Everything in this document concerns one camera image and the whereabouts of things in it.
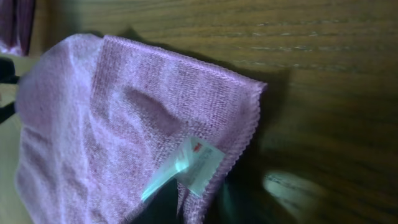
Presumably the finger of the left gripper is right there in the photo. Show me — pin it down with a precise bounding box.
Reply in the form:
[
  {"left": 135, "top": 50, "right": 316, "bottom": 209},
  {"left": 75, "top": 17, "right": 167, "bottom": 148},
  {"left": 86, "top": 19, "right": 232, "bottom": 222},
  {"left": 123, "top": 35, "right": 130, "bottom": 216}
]
[{"left": 0, "top": 57, "right": 19, "bottom": 123}]

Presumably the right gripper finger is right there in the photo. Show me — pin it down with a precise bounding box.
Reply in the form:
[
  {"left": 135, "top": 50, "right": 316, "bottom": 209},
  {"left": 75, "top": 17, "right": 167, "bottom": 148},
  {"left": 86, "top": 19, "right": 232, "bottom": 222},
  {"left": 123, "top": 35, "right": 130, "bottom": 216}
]
[{"left": 131, "top": 179, "right": 180, "bottom": 224}]

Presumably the purple microfiber cloth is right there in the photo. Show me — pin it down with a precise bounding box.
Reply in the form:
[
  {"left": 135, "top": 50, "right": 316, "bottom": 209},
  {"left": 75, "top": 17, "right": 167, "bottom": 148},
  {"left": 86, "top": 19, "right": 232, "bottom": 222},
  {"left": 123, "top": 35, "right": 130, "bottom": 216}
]
[{"left": 16, "top": 34, "right": 266, "bottom": 223}]

